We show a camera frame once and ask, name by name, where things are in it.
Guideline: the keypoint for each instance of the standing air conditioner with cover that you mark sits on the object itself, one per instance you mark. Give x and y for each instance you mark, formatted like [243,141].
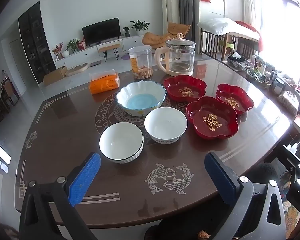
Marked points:
[170,7]

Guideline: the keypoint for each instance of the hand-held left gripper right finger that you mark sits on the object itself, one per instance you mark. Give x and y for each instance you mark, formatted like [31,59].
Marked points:
[220,180]

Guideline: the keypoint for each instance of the red gift box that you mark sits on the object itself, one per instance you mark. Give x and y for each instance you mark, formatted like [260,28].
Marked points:
[81,45]

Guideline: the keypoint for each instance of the orange lounge chair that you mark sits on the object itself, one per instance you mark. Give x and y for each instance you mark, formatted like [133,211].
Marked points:
[155,38]

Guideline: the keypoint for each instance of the white bowl with patterned band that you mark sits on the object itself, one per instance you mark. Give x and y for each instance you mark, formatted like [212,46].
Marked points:
[165,125]

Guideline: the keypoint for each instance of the basket of dark items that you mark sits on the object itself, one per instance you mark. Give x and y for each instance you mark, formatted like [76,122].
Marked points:
[237,62]

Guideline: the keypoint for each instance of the woven basket of bottles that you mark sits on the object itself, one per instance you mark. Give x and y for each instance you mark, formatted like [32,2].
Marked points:
[258,77]

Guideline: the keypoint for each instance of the red cloth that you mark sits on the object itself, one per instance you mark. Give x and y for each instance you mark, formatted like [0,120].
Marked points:
[252,30]

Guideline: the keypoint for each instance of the black flat television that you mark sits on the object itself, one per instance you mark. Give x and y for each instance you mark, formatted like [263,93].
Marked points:
[101,31]

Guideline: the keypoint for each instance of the red flowers in vase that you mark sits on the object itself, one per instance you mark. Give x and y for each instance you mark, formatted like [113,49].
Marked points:
[57,50]

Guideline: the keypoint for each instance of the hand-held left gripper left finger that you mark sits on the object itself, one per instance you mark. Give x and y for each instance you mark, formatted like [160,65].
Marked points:
[86,177]

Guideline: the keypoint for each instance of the wooden dining chair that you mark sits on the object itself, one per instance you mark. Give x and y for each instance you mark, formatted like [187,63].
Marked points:
[10,92]

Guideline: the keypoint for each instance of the red flower-shaped plate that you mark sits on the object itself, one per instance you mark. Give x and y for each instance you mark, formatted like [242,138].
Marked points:
[185,90]
[235,101]
[211,121]

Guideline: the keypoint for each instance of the black glass display cabinet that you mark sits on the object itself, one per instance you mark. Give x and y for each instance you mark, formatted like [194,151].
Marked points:
[36,45]

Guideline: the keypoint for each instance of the wooden stool with hairpin legs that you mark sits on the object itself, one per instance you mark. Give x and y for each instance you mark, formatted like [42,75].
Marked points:
[109,47]

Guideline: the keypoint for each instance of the patterned rug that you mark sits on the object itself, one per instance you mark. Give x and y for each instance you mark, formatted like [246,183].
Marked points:
[291,215]

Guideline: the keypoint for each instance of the round white vase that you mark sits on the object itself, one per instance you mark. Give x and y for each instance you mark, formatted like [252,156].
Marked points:
[65,53]

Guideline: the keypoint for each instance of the grey curtain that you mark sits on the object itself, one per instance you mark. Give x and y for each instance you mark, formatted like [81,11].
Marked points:
[186,2]

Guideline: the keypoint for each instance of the bushy green potted plant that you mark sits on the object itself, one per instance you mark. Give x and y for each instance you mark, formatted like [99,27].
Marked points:
[72,45]

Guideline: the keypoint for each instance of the white television cabinet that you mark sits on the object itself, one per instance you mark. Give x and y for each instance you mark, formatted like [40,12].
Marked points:
[77,55]

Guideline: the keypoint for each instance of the purple floor mat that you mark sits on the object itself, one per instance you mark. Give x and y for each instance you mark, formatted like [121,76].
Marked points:
[125,57]

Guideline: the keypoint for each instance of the small plant in dark pot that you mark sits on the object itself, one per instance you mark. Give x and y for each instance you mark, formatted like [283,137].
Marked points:
[126,31]

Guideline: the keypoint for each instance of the orange tissue pack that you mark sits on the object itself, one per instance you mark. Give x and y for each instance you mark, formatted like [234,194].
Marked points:
[103,83]

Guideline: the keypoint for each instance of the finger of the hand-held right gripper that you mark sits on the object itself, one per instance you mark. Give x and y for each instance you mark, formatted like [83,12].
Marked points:
[290,160]

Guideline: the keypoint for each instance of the beige oval floor pad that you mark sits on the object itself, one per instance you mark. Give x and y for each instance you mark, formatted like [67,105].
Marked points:
[76,70]

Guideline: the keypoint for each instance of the cardboard box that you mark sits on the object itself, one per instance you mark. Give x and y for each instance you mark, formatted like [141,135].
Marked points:
[55,76]

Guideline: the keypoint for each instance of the scalloped bowl with blue inside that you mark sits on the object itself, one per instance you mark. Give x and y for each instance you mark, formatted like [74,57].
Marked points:
[140,101]

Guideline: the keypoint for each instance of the white pillow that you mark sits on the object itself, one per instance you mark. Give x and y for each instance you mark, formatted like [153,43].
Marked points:
[217,25]

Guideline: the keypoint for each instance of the white round container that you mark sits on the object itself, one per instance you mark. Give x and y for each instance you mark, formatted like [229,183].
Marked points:
[278,86]

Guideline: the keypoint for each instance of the dark wooden crib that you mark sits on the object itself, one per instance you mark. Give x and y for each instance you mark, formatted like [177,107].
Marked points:
[215,43]

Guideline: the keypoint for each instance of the white ribbed black-rimmed bowl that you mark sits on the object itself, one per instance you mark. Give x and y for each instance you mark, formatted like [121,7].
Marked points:
[121,142]

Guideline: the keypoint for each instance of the clear plastic snack jar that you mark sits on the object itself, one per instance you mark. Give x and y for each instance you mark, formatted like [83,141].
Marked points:
[141,65]

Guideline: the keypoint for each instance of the large potted green plant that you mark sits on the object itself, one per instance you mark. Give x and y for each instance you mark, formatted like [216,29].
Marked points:
[140,26]

